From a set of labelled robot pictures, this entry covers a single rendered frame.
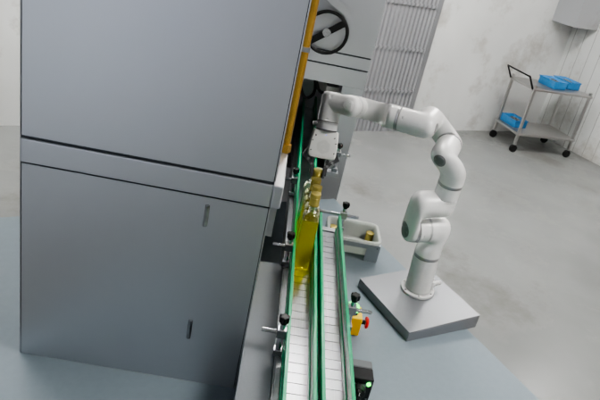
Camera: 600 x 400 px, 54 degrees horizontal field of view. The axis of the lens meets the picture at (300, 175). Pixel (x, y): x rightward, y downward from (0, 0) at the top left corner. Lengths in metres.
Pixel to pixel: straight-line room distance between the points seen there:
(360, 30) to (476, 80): 4.31
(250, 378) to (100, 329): 0.43
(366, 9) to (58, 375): 2.04
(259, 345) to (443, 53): 5.32
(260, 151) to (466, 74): 5.75
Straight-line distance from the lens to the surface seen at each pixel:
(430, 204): 2.03
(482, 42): 7.02
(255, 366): 1.66
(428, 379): 2.00
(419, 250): 2.18
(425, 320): 2.17
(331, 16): 2.92
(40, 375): 1.80
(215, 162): 1.40
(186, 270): 1.55
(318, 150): 2.07
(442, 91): 6.87
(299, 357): 1.71
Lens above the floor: 1.99
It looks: 24 degrees down
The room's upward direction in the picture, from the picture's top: 12 degrees clockwise
